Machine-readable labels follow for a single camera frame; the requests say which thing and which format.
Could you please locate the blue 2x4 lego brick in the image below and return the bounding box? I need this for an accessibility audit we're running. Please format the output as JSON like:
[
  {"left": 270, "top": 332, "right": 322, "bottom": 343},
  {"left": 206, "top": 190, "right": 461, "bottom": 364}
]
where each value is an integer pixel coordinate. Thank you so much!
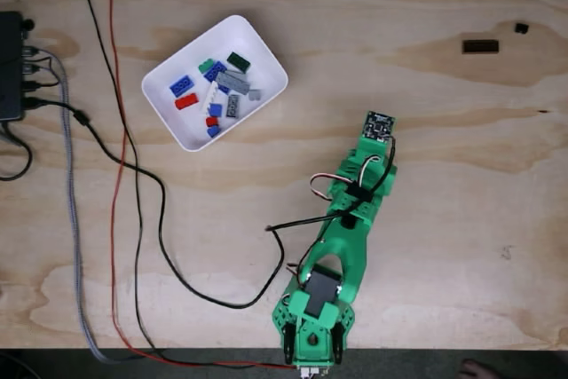
[
  {"left": 169, "top": 75, "right": 195, "bottom": 98},
  {"left": 203, "top": 61, "right": 227, "bottom": 83}
]

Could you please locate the black looping cable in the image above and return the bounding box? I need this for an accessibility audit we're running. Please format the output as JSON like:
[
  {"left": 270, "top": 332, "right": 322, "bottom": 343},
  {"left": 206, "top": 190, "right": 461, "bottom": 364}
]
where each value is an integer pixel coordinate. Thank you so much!
[{"left": 0, "top": 123, "right": 34, "bottom": 183}]

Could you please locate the dark grey lego plate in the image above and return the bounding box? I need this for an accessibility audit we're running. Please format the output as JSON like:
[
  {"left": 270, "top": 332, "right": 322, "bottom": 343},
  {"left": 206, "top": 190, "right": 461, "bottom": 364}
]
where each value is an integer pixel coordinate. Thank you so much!
[{"left": 216, "top": 71, "right": 252, "bottom": 94}]

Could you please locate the camera circuit board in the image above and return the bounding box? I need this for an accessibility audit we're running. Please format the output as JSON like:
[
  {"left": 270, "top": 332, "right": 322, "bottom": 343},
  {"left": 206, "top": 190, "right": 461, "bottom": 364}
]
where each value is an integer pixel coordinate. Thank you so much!
[{"left": 359, "top": 110, "right": 398, "bottom": 143}]

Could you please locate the short white servo wire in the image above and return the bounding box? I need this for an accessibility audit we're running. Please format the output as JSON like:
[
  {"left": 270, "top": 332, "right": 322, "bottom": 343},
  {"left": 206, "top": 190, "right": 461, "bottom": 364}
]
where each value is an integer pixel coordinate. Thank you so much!
[{"left": 354, "top": 155, "right": 383, "bottom": 189}]

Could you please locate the short black USB cable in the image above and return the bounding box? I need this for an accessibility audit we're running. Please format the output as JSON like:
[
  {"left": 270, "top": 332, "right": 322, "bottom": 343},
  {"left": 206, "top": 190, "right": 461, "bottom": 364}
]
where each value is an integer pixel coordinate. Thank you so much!
[{"left": 24, "top": 55, "right": 62, "bottom": 90}]

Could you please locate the brown lego brick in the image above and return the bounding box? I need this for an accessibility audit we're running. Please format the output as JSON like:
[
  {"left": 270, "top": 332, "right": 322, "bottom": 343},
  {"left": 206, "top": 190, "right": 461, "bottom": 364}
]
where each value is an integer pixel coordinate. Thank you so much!
[{"left": 461, "top": 39, "right": 501, "bottom": 55}]

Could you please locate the red 2x4 lego brick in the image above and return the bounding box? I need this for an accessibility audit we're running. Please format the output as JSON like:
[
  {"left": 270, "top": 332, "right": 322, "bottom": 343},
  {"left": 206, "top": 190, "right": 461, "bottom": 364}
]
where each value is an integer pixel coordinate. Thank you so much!
[{"left": 174, "top": 93, "right": 200, "bottom": 111}]

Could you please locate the dark grey USB hub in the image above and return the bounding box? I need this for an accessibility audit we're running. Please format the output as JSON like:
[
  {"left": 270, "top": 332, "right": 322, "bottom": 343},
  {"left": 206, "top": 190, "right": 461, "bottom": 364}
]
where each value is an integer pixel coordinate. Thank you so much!
[{"left": 0, "top": 10, "right": 27, "bottom": 122}]

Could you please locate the dark green 2x4 lego brick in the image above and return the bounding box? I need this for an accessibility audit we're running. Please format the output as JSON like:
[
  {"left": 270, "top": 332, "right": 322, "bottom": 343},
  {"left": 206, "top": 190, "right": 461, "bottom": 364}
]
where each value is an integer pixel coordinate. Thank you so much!
[{"left": 226, "top": 51, "right": 251, "bottom": 74}]

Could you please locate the long white lego brick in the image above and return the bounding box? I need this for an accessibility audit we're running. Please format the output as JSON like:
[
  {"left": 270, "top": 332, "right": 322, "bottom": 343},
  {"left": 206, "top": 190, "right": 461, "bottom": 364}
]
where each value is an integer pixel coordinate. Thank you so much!
[{"left": 199, "top": 83, "right": 219, "bottom": 114}]

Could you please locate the thick black cable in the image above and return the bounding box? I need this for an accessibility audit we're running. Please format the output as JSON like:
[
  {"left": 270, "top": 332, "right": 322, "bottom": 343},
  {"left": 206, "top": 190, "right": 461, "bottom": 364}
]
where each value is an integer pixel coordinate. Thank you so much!
[{"left": 24, "top": 97, "right": 398, "bottom": 309}]

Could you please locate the long white servo wire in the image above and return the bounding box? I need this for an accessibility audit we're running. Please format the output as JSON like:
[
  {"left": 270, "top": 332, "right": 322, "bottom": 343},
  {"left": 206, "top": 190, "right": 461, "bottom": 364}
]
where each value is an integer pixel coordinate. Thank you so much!
[{"left": 309, "top": 173, "right": 351, "bottom": 198}]

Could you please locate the thin red cable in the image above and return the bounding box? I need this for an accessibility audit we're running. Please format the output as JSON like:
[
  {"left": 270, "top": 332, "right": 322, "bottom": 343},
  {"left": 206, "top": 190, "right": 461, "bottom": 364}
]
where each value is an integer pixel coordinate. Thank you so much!
[{"left": 95, "top": 0, "right": 298, "bottom": 370}]

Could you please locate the braided grey cable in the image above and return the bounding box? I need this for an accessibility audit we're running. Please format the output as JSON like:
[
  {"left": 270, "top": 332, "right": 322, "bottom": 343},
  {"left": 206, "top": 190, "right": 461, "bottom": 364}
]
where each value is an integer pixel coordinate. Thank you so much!
[{"left": 26, "top": 45, "right": 110, "bottom": 365}]

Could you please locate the white plastic bin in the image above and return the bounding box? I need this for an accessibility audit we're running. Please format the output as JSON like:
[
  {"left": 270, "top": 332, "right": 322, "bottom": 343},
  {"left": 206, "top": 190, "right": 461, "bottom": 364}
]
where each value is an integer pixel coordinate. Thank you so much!
[{"left": 140, "top": 14, "right": 289, "bottom": 153}]

